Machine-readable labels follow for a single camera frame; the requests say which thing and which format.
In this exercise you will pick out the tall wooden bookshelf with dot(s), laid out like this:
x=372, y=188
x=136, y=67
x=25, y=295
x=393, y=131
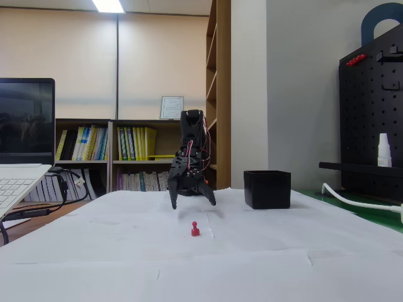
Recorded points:
x=223, y=94

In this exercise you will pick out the black spined book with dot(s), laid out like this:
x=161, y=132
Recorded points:
x=70, y=144

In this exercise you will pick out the white plastic bottle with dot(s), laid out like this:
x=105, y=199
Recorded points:
x=384, y=151

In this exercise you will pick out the black pegboard hook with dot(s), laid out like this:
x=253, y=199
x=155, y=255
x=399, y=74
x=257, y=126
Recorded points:
x=390, y=88

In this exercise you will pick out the black pegboard shelf rail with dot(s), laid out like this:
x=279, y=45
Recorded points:
x=346, y=167

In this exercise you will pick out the low wooden bookshelf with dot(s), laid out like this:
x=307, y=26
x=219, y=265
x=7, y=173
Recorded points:
x=138, y=162
x=82, y=162

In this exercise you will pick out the thick yellow binder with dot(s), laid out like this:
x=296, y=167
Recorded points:
x=151, y=143

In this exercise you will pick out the black pegboard hook bar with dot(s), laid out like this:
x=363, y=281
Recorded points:
x=388, y=58

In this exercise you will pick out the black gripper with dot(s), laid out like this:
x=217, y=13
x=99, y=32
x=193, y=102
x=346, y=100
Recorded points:
x=188, y=180

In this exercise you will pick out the ceiling light panel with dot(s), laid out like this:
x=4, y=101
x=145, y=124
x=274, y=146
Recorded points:
x=108, y=5

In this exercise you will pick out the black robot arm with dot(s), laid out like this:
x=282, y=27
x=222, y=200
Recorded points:
x=190, y=132

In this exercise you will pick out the black square container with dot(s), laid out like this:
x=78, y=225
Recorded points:
x=267, y=192

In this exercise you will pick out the white laptop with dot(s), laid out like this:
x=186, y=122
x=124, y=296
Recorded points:
x=25, y=126

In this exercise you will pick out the white paper sheet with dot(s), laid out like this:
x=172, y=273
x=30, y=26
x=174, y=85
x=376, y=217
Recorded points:
x=78, y=283
x=141, y=239
x=104, y=211
x=283, y=236
x=315, y=214
x=141, y=198
x=236, y=277
x=362, y=277

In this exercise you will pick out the framed certificate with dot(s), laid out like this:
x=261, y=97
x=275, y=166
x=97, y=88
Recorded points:
x=172, y=108

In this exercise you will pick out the dark blue arch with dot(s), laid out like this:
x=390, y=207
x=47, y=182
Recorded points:
x=366, y=25

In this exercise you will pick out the thin yellow book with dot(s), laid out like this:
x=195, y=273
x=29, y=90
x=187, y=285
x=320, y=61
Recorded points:
x=61, y=145

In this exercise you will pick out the flat yellow folder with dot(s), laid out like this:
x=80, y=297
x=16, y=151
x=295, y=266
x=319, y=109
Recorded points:
x=162, y=157

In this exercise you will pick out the black pegboard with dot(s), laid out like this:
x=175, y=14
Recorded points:
x=362, y=119

